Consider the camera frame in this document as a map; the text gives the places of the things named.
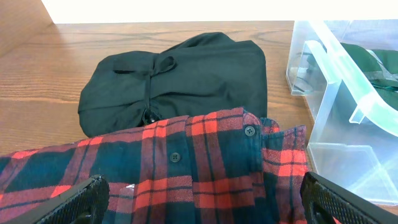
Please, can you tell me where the green garment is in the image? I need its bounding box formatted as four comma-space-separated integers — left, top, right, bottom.
341, 42, 397, 110

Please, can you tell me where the clear plastic storage bin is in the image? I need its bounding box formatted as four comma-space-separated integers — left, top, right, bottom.
286, 19, 397, 205

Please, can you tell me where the red plaid flannel shirt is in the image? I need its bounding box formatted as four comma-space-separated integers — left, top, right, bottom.
1, 108, 308, 223

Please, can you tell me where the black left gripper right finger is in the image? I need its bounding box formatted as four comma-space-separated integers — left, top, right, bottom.
300, 172, 397, 224

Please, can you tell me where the black folded garment on table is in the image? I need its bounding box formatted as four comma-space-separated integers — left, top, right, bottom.
78, 32, 267, 137

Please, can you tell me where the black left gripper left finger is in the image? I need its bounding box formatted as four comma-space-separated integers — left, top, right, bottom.
6, 175, 109, 224

